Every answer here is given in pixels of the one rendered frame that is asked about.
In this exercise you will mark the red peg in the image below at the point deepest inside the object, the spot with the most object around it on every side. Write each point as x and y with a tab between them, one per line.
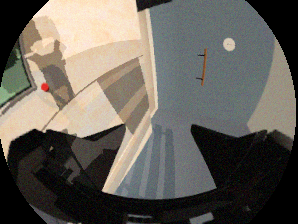
45	87

